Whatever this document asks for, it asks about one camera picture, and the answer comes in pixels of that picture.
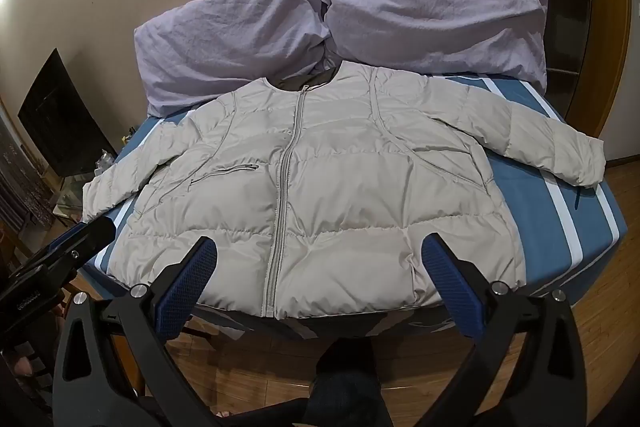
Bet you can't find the beige puffer jacket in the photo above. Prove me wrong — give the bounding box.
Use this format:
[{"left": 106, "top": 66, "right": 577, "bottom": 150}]
[{"left": 81, "top": 59, "right": 607, "bottom": 320}]

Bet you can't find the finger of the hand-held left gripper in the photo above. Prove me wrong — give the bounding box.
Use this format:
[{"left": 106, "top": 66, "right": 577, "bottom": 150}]
[{"left": 0, "top": 216, "right": 117, "bottom": 281}]

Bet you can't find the blue striped bed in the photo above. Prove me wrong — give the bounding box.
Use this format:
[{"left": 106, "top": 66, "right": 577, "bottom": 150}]
[{"left": 82, "top": 72, "right": 629, "bottom": 343}]

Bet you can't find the person's leg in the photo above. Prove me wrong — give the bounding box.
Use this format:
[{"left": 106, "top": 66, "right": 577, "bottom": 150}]
[{"left": 220, "top": 336, "right": 397, "bottom": 427}]

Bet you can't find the glass side table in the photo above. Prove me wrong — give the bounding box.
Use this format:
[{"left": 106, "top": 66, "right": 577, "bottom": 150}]
[{"left": 50, "top": 172, "right": 103, "bottom": 224}]

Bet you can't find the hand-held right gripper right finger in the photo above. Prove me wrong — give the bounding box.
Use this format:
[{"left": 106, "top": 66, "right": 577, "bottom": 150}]
[{"left": 415, "top": 232, "right": 587, "bottom": 427}]

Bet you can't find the black television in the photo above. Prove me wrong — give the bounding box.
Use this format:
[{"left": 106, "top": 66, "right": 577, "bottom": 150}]
[{"left": 17, "top": 48, "right": 119, "bottom": 180}]

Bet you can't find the lilac pillow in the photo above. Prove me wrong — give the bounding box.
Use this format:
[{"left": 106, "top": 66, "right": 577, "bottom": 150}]
[
  {"left": 310, "top": 0, "right": 549, "bottom": 95},
  {"left": 134, "top": 0, "right": 333, "bottom": 118}
]

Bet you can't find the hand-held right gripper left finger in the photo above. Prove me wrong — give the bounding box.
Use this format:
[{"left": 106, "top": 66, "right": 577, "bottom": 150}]
[{"left": 52, "top": 234, "right": 223, "bottom": 427}]

